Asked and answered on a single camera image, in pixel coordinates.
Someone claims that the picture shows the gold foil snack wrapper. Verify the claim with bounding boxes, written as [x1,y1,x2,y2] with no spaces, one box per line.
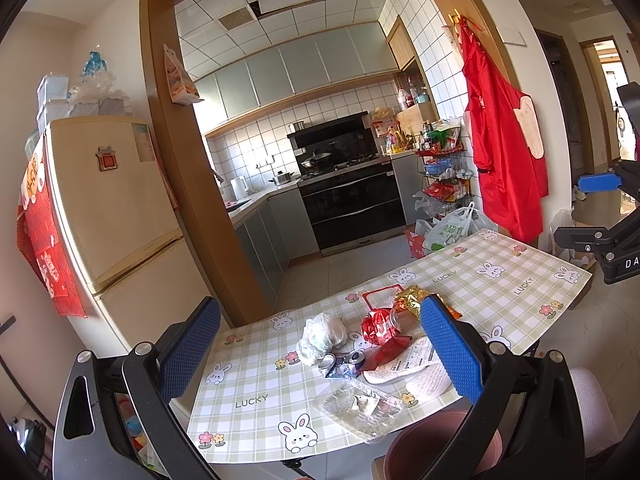
[391,284,464,322]

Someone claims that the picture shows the grey upper kitchen cabinets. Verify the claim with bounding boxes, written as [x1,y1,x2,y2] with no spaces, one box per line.
[194,22,398,131]

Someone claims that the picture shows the white green shopping bag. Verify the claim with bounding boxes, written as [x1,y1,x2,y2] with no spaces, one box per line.
[414,202,498,254]

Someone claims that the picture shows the grey lower kitchen cabinets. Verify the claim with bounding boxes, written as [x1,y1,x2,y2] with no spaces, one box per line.
[229,182,320,310]

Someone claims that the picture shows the checked bunny tablecloth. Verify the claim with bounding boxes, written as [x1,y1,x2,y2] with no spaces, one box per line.
[186,230,590,465]

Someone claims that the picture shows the beige two-door refrigerator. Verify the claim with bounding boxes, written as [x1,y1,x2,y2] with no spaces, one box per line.
[43,116,211,358]

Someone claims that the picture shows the steel pot on counter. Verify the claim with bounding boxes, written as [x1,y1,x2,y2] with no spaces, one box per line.
[270,171,293,185]

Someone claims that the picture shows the black oven stove unit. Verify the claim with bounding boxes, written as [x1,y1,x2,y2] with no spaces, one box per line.
[298,157,406,256]

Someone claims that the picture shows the grey kitchen cabinets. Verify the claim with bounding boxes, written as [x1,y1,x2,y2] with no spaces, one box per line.
[194,22,398,131]
[229,182,320,310]

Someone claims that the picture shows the pink trash bin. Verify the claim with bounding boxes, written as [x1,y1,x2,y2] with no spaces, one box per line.
[382,408,504,480]

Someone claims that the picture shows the red apron on hook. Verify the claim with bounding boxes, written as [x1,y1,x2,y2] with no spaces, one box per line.
[458,16,549,243]

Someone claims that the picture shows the blue white crumpled wrapper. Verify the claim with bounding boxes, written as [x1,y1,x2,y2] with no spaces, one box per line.
[318,350,366,379]

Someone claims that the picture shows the clear plastic food tray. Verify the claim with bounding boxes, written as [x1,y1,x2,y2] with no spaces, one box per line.
[311,379,405,441]

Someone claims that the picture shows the white foam net sleeve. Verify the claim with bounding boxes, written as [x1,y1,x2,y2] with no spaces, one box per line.
[402,362,451,406]

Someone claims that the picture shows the black range hood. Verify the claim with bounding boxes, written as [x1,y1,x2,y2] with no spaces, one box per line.
[288,112,378,176]

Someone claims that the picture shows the dark red plastic wrapper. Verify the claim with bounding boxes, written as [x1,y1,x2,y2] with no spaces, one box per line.
[362,335,412,372]

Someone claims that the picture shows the white plastic bag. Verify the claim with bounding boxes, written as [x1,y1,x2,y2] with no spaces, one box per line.
[296,313,347,366]

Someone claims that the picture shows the white insole with label card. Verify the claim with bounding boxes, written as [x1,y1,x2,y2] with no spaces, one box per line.
[363,337,439,385]

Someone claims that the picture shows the red cloth on fridge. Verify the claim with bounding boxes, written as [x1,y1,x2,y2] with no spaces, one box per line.
[16,136,87,318]

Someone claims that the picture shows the white electric kettle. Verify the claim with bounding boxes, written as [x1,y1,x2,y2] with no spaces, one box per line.
[230,176,250,202]

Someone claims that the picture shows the wire rack with snacks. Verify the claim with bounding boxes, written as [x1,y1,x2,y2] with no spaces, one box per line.
[413,118,474,224]

